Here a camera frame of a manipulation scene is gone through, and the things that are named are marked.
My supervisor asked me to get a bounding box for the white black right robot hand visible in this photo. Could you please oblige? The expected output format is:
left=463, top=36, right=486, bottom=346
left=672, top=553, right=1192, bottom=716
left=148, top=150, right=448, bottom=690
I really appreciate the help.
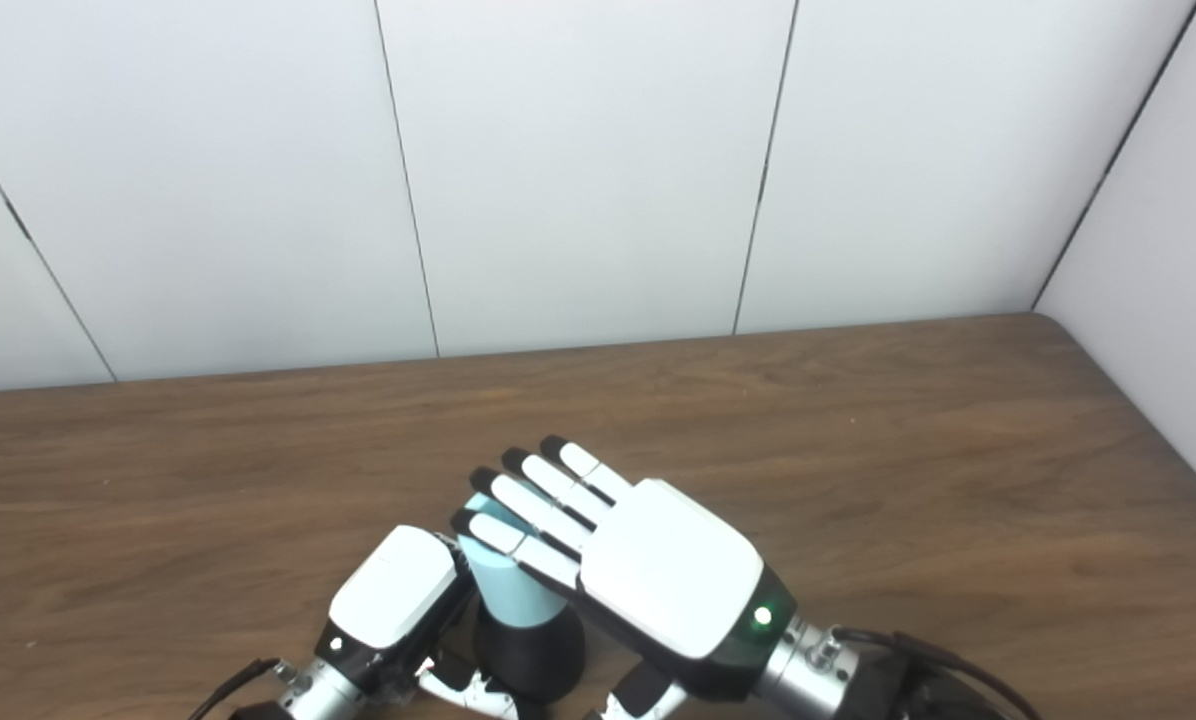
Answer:
left=450, top=435, right=799, bottom=720

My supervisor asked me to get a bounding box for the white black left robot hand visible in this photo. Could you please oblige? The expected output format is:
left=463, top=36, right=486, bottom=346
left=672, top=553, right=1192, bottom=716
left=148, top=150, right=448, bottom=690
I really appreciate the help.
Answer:
left=316, top=525, right=519, bottom=720

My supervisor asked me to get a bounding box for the light-blue hose piece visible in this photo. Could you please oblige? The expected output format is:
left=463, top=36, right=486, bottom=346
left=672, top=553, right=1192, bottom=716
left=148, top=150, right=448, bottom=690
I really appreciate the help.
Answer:
left=458, top=492, right=569, bottom=629

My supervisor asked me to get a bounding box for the black flared nozzle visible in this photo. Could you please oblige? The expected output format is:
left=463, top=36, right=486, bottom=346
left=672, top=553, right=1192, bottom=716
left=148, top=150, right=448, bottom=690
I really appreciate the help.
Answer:
left=473, top=600, right=587, bottom=706

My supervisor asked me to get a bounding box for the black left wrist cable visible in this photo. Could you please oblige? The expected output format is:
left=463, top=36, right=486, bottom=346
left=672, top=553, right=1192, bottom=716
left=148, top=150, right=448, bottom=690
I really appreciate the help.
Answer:
left=188, top=657, right=299, bottom=720

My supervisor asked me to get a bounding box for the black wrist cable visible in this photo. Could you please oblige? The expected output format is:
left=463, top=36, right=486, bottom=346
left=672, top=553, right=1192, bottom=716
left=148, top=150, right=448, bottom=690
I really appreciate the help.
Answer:
left=188, top=657, right=299, bottom=720
left=828, top=627, right=1044, bottom=720

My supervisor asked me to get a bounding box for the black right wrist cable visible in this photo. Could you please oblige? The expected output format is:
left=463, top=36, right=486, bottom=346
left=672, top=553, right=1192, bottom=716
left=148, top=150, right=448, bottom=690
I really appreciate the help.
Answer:
left=828, top=627, right=1044, bottom=720

